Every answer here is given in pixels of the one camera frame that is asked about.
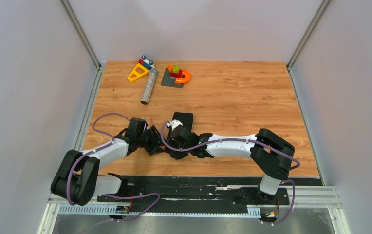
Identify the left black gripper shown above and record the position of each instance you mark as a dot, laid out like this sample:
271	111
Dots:
154	149

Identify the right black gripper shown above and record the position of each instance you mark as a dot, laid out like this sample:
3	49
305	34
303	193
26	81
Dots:
176	155

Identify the black zip tool case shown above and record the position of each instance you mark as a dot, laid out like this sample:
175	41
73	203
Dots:
185	118

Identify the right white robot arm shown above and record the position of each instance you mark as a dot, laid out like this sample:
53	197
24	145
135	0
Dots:
272	154

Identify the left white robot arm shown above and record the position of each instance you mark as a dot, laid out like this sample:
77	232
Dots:
77	179

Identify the orange curved toy block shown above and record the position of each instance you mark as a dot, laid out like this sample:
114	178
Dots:
186	76

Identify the grey building block baseplate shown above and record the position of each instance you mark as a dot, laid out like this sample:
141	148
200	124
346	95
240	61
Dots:
169	81

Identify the red toy block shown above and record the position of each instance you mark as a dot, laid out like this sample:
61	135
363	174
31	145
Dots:
178	74

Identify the green toy cube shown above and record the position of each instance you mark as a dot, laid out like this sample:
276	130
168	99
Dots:
175	69

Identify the silver glitter cylinder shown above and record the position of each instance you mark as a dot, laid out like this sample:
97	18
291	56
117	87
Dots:
153	73

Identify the yellow triangle toy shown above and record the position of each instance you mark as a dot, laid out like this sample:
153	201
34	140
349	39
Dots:
138	72

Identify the red blue toy car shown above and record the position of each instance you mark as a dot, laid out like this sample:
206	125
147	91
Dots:
148	64

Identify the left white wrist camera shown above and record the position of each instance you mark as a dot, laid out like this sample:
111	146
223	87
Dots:
136	127

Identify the aluminium frame rail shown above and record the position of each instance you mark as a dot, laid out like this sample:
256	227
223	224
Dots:
80	32

